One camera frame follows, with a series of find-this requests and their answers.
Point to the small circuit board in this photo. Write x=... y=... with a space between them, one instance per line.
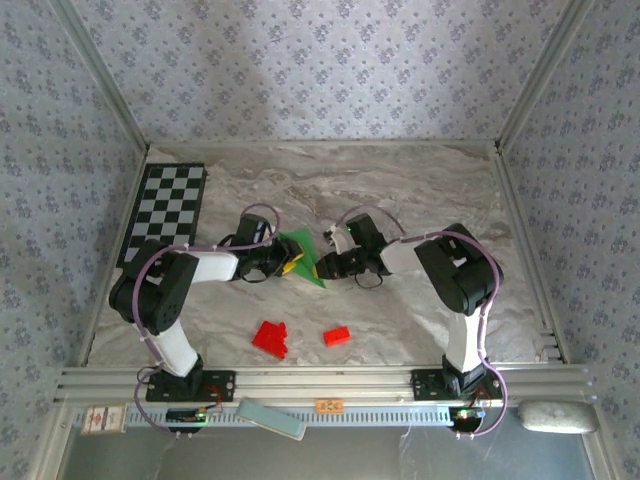
x=469 y=414
x=186 y=416

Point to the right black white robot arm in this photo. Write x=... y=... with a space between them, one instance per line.
x=460 y=270

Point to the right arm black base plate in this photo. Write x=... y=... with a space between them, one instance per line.
x=425 y=385

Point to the aluminium frame rail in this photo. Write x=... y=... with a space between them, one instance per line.
x=325 y=382

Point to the grey stone-like pouch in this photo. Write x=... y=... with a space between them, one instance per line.
x=557 y=417

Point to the red toy brick cluster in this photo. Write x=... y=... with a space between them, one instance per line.
x=270 y=337

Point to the right small circuit board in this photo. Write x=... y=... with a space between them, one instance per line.
x=469 y=414

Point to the black grey checkerboard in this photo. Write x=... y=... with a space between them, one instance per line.
x=165 y=210

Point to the small red toy brick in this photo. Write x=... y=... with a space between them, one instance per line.
x=336 y=336

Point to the red white sticker card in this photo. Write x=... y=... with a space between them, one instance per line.
x=102 y=420

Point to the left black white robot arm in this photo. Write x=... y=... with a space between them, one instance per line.
x=160 y=295

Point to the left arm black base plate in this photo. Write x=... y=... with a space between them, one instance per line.
x=220 y=385

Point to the left small circuit board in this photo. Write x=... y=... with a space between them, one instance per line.
x=186 y=416

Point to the aluminium frame post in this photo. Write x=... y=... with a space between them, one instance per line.
x=100 y=75
x=545 y=75

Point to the orange label tag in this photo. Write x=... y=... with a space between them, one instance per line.
x=329 y=405

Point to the grey-blue flat block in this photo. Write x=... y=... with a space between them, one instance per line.
x=270 y=419

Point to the green square paper sheet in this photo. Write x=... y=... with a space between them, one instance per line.
x=306 y=250

